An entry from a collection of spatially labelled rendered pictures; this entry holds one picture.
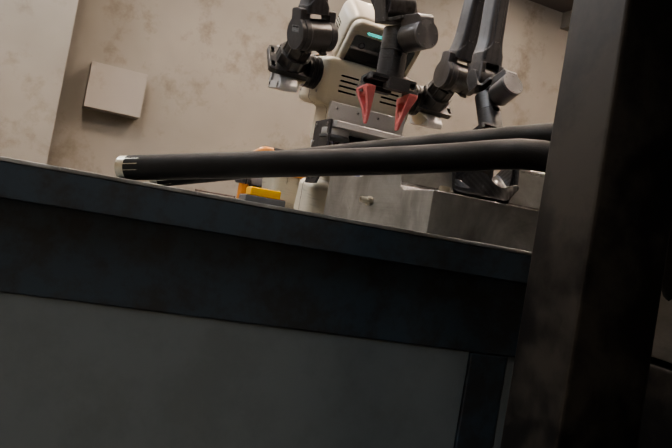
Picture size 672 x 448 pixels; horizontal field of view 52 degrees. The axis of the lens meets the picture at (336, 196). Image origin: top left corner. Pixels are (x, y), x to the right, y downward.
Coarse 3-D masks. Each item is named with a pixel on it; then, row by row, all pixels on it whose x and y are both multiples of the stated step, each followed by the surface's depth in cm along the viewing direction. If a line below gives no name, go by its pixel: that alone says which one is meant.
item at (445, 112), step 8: (432, 80) 189; (424, 88) 190; (432, 88) 187; (432, 96) 188; (440, 96) 187; (448, 96) 187; (424, 104) 190; (432, 104) 188; (440, 104) 188; (448, 104) 192; (424, 112) 190; (432, 112) 190; (440, 112) 191; (448, 112) 194
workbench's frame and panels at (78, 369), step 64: (0, 192) 64; (64, 192) 65; (128, 192) 67; (0, 256) 66; (64, 256) 67; (128, 256) 69; (192, 256) 71; (256, 256) 73; (320, 256) 75; (384, 256) 75; (448, 256) 77; (512, 256) 80; (0, 320) 66; (64, 320) 67; (128, 320) 69; (192, 320) 71; (256, 320) 73; (320, 320) 75; (384, 320) 77; (448, 320) 80; (512, 320) 82; (0, 384) 66; (64, 384) 68; (128, 384) 69; (192, 384) 71; (256, 384) 73; (320, 384) 75; (384, 384) 77; (448, 384) 80
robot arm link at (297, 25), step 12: (300, 0) 164; (312, 0) 161; (324, 0) 162; (300, 12) 161; (312, 12) 161; (324, 12) 163; (288, 24) 165; (300, 24) 161; (288, 36) 166; (300, 36) 161; (312, 36) 162; (336, 36) 166; (300, 48) 163
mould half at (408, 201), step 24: (336, 192) 132; (360, 192) 119; (384, 192) 108; (408, 192) 99; (432, 192) 91; (528, 192) 109; (336, 216) 130; (360, 216) 117; (384, 216) 106; (408, 216) 97; (432, 216) 91; (456, 216) 92; (480, 216) 93; (504, 216) 94; (528, 216) 95; (480, 240) 93; (504, 240) 94; (528, 240) 95
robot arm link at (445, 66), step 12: (468, 0) 180; (480, 0) 178; (468, 12) 179; (480, 12) 179; (468, 24) 179; (480, 24) 180; (456, 36) 182; (468, 36) 179; (456, 48) 180; (468, 48) 180; (444, 60) 181; (456, 60) 180; (468, 60) 180; (444, 72) 180; (456, 72) 178; (444, 84) 179
